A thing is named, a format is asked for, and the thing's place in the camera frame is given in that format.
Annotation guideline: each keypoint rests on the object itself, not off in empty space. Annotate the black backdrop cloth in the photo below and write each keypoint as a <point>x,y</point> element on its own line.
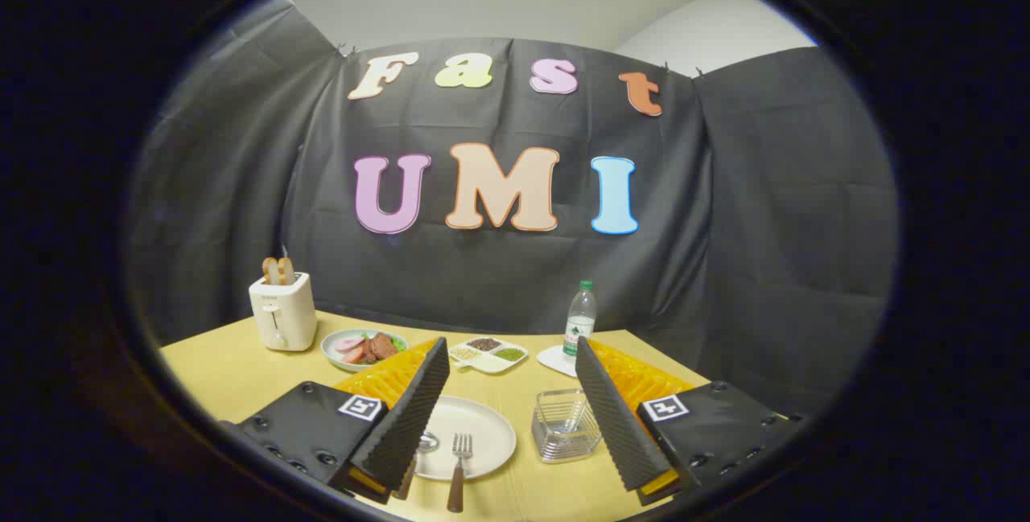
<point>515,265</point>

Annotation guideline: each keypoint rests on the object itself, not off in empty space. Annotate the white square coaster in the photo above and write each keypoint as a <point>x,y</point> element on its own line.
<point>555,360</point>

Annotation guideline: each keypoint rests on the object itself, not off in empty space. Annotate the white divided condiment dish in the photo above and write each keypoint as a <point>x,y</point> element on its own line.
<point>488,354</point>

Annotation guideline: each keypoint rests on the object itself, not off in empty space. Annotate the plate of sliced meat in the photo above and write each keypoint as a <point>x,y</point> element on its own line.
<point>364,347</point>

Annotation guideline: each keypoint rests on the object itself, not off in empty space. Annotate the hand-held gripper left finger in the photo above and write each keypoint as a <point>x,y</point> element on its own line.
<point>406,417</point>

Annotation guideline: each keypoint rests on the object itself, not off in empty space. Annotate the white toaster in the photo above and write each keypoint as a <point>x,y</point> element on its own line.
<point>283,314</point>

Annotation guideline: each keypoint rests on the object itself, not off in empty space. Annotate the clear square glass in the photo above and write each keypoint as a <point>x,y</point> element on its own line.
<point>564,425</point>

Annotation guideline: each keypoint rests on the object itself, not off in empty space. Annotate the clear plastic water bottle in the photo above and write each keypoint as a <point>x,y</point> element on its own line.
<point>579,321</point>

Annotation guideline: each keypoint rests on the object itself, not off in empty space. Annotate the white round plate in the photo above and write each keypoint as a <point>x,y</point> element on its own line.
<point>475,441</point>

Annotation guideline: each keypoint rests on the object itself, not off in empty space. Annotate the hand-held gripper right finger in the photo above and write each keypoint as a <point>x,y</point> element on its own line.
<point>618,417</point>

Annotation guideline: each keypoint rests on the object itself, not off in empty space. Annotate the toast slice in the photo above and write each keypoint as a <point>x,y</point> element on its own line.
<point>271,270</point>
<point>286,269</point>

